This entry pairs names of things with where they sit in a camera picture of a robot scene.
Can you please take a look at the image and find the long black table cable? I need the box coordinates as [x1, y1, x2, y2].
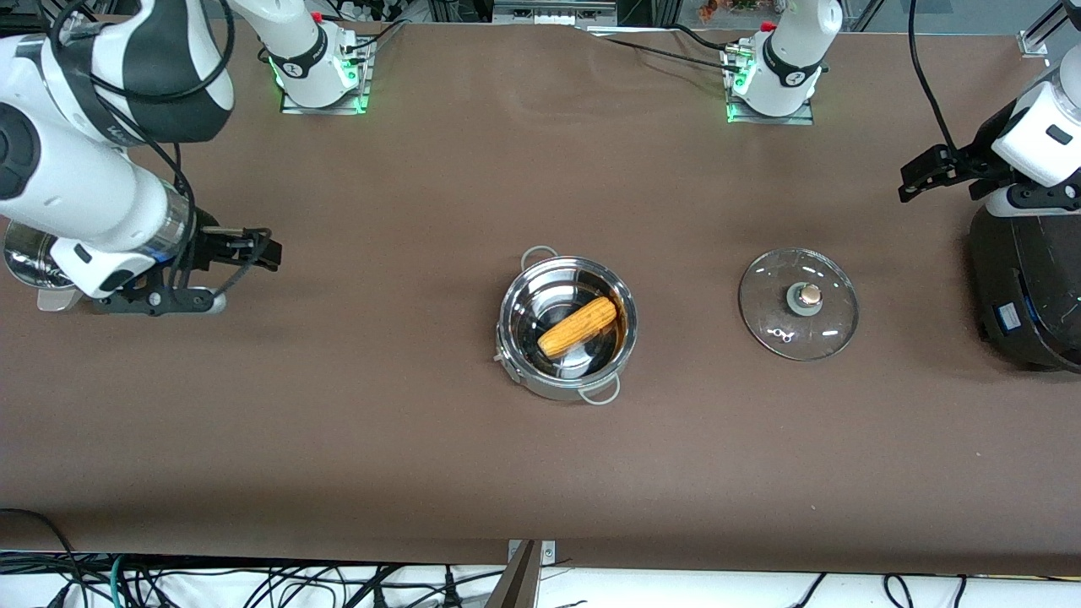
[583, 24, 746, 75]

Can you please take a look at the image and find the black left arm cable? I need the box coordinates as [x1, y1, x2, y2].
[909, 0, 962, 155]

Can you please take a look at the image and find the black looping floor cable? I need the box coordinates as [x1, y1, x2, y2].
[0, 507, 81, 608]

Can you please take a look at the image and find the short black base cable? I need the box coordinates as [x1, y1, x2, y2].
[345, 17, 412, 53]

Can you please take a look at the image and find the grey camera stand pole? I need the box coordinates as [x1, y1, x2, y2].
[484, 540, 542, 608]

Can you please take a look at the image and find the yellow corn cob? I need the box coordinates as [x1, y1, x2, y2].
[536, 296, 619, 359]

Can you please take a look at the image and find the silver metal bracket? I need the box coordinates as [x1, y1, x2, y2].
[508, 539, 557, 568]

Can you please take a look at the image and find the black rice cooker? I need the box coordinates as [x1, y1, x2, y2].
[969, 201, 1081, 374]

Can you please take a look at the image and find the glass pot lid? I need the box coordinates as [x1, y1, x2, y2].
[737, 247, 861, 363]

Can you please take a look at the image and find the aluminium frame profile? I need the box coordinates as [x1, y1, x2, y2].
[1017, 0, 1072, 58]

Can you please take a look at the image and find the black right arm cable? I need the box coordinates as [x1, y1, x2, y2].
[49, 0, 256, 298]

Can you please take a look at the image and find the grey electronics box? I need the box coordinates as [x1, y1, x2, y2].
[492, 0, 619, 27]

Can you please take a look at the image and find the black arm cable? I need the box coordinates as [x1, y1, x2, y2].
[49, 0, 256, 298]
[909, 0, 962, 155]

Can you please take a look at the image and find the brown table cover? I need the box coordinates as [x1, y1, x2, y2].
[0, 15, 1081, 577]

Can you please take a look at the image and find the stainless steel steamer pot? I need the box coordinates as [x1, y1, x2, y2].
[3, 220, 87, 313]

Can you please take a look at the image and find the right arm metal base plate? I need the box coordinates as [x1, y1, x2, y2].
[280, 34, 373, 115]

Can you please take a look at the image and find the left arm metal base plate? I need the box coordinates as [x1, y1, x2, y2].
[724, 46, 817, 127]

